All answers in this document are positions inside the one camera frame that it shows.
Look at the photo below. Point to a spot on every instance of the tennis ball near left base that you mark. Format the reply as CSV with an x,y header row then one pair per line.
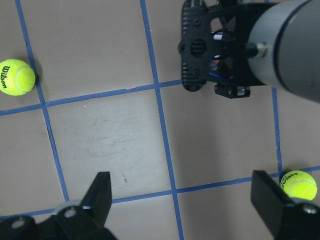
x,y
16,77

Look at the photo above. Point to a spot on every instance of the tennis ball centre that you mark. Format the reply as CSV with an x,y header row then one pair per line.
x,y
299,184

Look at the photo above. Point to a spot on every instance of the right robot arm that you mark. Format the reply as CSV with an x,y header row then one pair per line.
x,y
289,35

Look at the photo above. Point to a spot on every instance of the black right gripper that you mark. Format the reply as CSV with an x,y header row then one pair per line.
x,y
215,46

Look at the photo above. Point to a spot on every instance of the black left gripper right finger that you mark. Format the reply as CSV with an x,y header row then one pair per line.
x,y
271,203

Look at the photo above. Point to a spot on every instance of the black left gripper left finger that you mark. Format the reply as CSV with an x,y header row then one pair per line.
x,y
96,203

